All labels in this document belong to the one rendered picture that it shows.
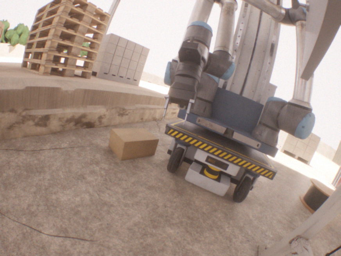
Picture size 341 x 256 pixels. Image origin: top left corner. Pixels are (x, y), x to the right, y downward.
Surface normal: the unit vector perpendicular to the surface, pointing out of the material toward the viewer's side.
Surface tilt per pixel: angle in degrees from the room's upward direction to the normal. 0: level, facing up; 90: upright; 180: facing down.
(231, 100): 90
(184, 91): 67
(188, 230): 0
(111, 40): 90
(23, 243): 0
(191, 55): 155
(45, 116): 92
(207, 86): 90
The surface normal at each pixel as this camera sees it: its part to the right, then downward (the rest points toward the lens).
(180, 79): -0.18, -0.06
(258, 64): -0.38, 0.14
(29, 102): 0.83, 0.39
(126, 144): 0.69, 0.40
